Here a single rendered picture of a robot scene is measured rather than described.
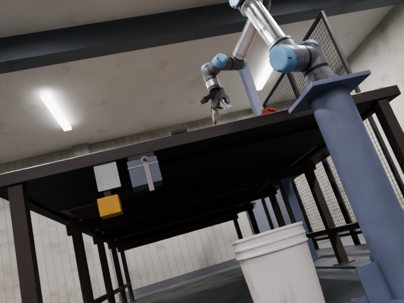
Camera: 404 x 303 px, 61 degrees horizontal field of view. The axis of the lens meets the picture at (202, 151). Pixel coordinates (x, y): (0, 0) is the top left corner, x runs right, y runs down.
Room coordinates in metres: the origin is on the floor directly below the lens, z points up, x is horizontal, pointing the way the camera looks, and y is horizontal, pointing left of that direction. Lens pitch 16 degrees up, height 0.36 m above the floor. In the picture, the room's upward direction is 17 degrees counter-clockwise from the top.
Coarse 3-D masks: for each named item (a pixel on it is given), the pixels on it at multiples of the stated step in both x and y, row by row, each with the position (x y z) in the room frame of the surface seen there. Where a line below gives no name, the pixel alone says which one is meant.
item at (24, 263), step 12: (12, 192) 1.39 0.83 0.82; (24, 192) 1.42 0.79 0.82; (12, 204) 1.39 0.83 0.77; (24, 204) 1.40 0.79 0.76; (12, 216) 1.39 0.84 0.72; (24, 216) 1.40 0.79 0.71; (24, 228) 1.40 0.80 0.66; (24, 240) 1.40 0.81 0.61; (24, 252) 1.40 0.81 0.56; (24, 264) 1.40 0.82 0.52; (36, 264) 1.44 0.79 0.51; (24, 276) 1.40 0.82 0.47; (36, 276) 1.42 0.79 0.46; (24, 288) 1.39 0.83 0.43; (36, 288) 1.41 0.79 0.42; (24, 300) 1.39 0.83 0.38; (36, 300) 1.40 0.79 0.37
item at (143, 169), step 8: (152, 152) 1.50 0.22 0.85; (128, 160) 1.48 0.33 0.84; (136, 160) 1.47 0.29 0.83; (144, 160) 1.47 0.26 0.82; (152, 160) 1.49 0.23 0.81; (128, 168) 1.46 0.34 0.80; (136, 168) 1.47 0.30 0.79; (144, 168) 1.47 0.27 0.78; (152, 168) 1.48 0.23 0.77; (136, 176) 1.47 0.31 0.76; (144, 176) 1.48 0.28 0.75; (152, 176) 1.48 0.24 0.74; (160, 176) 1.49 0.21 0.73; (136, 184) 1.47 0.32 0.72; (144, 184) 1.48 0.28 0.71; (152, 184) 1.48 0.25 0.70; (160, 184) 1.56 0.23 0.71
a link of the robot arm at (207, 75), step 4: (204, 64) 1.78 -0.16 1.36; (208, 64) 1.78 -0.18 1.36; (204, 68) 1.78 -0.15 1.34; (204, 72) 1.79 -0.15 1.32; (208, 72) 1.77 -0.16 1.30; (204, 76) 1.80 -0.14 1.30; (208, 76) 1.78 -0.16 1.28; (212, 76) 1.78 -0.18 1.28; (216, 76) 1.80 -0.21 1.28; (204, 80) 1.82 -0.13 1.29; (208, 80) 1.78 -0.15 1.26
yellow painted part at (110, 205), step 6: (108, 192) 1.48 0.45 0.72; (102, 198) 1.44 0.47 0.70; (108, 198) 1.44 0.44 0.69; (114, 198) 1.45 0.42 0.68; (102, 204) 1.44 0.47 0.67; (108, 204) 1.44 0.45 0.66; (114, 204) 1.45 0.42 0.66; (120, 204) 1.48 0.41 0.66; (102, 210) 1.44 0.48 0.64; (108, 210) 1.44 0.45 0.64; (114, 210) 1.45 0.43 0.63; (120, 210) 1.45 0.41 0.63; (102, 216) 1.44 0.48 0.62; (108, 216) 1.48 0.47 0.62
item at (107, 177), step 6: (114, 162) 1.48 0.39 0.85; (96, 168) 1.46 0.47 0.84; (102, 168) 1.47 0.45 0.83; (108, 168) 1.47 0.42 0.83; (114, 168) 1.48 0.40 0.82; (96, 174) 1.46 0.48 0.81; (102, 174) 1.47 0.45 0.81; (108, 174) 1.47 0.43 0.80; (114, 174) 1.48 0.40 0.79; (96, 180) 1.46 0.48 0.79; (102, 180) 1.47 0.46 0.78; (108, 180) 1.47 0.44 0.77; (114, 180) 1.48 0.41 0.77; (102, 186) 1.46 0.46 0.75; (108, 186) 1.47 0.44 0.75; (114, 186) 1.47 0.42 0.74
